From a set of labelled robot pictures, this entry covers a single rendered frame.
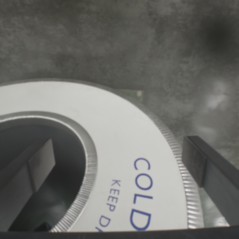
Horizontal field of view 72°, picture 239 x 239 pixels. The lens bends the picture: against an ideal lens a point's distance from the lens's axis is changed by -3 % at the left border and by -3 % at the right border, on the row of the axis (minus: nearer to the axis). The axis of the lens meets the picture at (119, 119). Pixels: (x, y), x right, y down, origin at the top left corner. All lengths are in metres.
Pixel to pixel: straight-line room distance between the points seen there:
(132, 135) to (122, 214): 0.29
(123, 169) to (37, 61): 0.95
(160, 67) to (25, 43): 0.86
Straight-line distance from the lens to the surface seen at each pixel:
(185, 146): 0.16
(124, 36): 1.09
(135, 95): 1.24
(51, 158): 0.17
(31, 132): 0.86
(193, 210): 0.54
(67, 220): 0.50
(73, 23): 1.11
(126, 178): 0.54
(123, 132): 0.66
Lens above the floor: 1.05
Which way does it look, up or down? 49 degrees down
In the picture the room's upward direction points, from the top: 178 degrees counter-clockwise
